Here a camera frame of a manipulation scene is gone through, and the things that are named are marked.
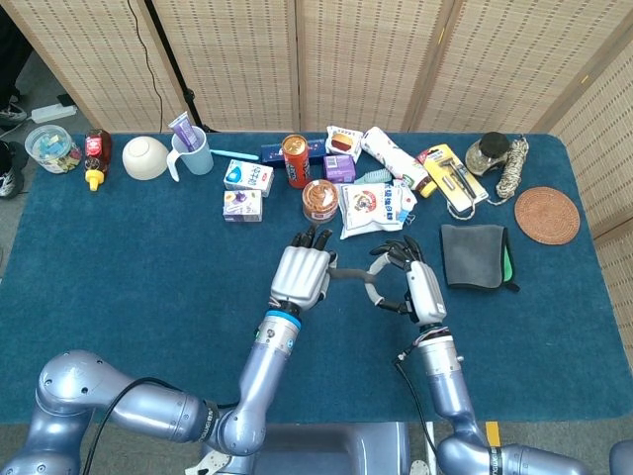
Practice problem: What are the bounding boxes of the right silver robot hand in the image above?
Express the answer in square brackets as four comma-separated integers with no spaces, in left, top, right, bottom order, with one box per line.
[364,236,446,327]

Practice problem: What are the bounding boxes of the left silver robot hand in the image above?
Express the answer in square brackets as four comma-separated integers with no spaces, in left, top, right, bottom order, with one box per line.
[269,225,338,312]

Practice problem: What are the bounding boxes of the dark grey cylindrical stick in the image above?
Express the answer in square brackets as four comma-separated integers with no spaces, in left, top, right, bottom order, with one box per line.
[329,266,373,288]

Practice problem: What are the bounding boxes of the grey green folded cloth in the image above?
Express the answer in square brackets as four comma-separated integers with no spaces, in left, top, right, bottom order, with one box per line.
[439,224,521,293]

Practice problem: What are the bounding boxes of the clear jar orange contents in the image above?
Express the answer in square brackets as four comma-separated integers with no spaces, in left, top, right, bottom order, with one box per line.
[302,179,340,225]

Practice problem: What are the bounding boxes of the white purple small carton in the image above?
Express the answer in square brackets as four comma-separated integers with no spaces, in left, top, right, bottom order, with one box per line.
[222,189,264,224]

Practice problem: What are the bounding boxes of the white printed snack bag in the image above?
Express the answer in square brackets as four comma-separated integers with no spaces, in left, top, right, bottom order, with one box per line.
[338,181,419,241]

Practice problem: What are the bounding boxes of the small brown bottle yellow cap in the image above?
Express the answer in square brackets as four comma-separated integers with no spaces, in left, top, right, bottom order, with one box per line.
[413,173,438,199]

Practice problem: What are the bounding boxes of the white blue milk carton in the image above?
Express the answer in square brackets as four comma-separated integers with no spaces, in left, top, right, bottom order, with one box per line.
[223,158,275,198]

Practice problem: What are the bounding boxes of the orange red drink can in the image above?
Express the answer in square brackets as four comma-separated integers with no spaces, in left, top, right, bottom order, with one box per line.
[281,134,313,190]

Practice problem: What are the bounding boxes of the small purple box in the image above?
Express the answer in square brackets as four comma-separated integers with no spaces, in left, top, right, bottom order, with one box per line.
[322,153,357,184]

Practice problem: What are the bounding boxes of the teal comb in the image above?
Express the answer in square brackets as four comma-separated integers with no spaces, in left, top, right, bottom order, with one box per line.
[353,167,394,186]

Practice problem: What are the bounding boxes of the yellow razor blister pack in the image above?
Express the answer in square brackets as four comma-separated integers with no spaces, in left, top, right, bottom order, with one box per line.
[417,143,490,207]

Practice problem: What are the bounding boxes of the dark blue flat box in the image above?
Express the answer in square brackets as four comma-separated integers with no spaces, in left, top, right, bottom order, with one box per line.
[260,139,327,166]

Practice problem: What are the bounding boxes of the teal toothbrush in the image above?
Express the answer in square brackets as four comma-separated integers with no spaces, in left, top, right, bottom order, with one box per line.
[209,147,260,161]

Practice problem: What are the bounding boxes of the white snack packet red cake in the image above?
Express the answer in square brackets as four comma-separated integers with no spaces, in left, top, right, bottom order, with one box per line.
[325,125,365,163]

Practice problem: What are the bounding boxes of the white floral rolled pouch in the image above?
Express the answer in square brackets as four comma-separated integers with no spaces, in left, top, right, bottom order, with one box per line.
[359,126,429,185]

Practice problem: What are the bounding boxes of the round woven brown coaster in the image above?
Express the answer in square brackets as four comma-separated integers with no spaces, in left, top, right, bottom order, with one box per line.
[513,186,582,245]

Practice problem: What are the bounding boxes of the glass jar black lid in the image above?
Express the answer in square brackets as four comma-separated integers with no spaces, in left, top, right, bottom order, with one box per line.
[465,132,511,177]

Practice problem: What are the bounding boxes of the beige twine bundle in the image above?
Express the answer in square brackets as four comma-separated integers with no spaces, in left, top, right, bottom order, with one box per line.
[447,138,530,221]

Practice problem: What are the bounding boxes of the blue felt table cover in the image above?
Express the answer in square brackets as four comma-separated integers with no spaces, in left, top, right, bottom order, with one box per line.
[0,132,633,426]

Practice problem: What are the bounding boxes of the light blue plastic mug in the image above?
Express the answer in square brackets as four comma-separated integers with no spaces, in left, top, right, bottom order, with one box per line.
[166,125,215,183]

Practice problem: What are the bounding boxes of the blue-grey robot torso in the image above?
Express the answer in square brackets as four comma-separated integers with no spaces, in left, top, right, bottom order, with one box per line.
[200,422,411,475]

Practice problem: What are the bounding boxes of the purple toothpaste tube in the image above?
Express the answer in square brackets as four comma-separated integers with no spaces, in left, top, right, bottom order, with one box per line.
[168,111,201,151]

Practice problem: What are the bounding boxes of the cream ceramic bowl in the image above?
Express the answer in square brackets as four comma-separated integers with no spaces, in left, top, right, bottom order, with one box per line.
[122,136,170,181]

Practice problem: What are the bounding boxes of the bamboo folding screen panel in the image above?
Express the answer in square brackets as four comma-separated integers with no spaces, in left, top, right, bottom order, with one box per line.
[295,0,454,134]
[403,0,633,134]
[2,0,187,134]
[543,44,633,238]
[150,0,301,134]
[592,231,633,347]

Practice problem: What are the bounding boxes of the brown syrup bottle yellow cap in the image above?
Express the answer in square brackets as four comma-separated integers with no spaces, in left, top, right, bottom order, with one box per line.
[83,129,113,192]

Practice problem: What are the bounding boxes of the black tripod pole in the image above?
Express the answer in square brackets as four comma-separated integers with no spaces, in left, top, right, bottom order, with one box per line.
[142,0,219,134]

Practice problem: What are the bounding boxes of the clear jar of colourful clips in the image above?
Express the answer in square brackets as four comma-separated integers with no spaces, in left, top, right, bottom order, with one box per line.
[24,125,83,175]

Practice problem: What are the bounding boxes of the white power strip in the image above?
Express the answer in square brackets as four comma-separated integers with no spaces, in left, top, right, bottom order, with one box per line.
[31,103,78,125]

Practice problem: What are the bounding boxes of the black white sneaker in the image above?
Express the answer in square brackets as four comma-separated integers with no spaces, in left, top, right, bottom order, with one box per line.
[0,141,26,200]
[0,101,29,123]

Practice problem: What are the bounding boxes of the person leg black trousers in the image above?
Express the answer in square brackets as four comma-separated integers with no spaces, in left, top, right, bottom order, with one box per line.
[0,9,34,108]

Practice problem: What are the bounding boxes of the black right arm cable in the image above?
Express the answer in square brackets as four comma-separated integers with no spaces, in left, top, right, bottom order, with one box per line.
[394,351,440,459]

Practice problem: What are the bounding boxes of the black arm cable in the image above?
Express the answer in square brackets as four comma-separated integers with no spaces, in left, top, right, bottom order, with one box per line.
[81,376,238,475]
[394,351,440,459]

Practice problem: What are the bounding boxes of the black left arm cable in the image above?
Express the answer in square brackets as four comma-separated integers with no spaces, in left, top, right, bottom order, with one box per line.
[81,376,238,475]

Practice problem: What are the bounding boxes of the thin black hanging cable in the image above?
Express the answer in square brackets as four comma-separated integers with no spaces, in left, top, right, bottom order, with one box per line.
[127,0,172,133]

